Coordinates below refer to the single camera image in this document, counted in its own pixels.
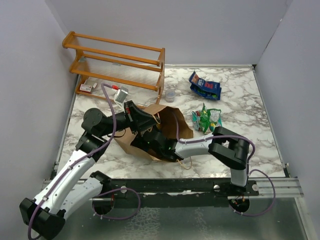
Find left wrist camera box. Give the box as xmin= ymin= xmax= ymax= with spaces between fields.
xmin=114 ymin=86 xmax=129 ymax=105

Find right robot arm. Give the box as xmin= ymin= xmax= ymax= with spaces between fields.
xmin=131 ymin=126 xmax=255 ymax=196

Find brown paper bag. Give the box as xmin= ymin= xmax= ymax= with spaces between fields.
xmin=115 ymin=104 xmax=194 ymax=163

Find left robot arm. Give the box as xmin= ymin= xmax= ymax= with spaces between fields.
xmin=19 ymin=101 xmax=160 ymax=240

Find white red small card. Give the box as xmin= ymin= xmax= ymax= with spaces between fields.
xmin=79 ymin=80 xmax=98 ymax=94

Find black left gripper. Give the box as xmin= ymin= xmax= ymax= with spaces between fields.
xmin=100 ymin=100 xmax=162 ymax=137

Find blue green chips bag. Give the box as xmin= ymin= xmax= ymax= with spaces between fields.
xmin=190 ymin=85 xmax=222 ymax=101

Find orange wooden shelf rack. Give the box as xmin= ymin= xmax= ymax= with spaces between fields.
xmin=62 ymin=31 xmax=166 ymax=104

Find blue red chips bag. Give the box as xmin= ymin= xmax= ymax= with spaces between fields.
xmin=188 ymin=71 xmax=221 ymax=95

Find green snack packet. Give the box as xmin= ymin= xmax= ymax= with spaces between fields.
xmin=199 ymin=103 xmax=222 ymax=133

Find small clear plastic jar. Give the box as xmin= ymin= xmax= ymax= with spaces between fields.
xmin=165 ymin=88 xmax=176 ymax=103

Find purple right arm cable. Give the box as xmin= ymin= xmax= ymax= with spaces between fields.
xmin=171 ymin=111 xmax=276 ymax=218

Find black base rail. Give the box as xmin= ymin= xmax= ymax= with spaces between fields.
xmin=90 ymin=171 xmax=259 ymax=212

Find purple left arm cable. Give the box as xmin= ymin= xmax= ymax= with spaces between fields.
xmin=26 ymin=83 xmax=120 ymax=240

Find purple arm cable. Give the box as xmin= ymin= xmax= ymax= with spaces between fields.
xmin=26 ymin=83 xmax=120 ymax=240
xmin=171 ymin=111 xmax=276 ymax=218

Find red white snack packets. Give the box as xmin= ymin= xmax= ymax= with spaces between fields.
xmin=191 ymin=111 xmax=223 ymax=133

